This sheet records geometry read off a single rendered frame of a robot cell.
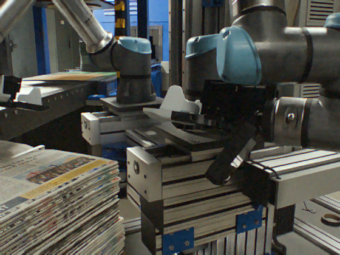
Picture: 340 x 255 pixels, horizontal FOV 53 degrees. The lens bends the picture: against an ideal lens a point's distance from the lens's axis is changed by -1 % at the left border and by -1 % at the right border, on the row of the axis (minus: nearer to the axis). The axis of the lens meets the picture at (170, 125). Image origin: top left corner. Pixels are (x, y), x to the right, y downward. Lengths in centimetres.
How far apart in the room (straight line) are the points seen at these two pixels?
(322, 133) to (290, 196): 36
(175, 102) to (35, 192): 25
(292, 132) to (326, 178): 42
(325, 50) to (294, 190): 45
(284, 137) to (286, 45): 14
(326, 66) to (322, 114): 7
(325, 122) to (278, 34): 14
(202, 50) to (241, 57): 36
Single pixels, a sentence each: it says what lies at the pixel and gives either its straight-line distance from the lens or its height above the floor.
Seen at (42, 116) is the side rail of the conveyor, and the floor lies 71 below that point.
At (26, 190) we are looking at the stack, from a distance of 51.
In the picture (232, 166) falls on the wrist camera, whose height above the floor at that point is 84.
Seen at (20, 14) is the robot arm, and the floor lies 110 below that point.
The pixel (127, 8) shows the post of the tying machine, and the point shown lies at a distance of 221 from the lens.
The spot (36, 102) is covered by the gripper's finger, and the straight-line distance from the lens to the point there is 91.
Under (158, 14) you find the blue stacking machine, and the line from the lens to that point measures 451.
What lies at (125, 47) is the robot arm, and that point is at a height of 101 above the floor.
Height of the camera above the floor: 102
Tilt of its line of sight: 13 degrees down
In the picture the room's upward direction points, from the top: straight up
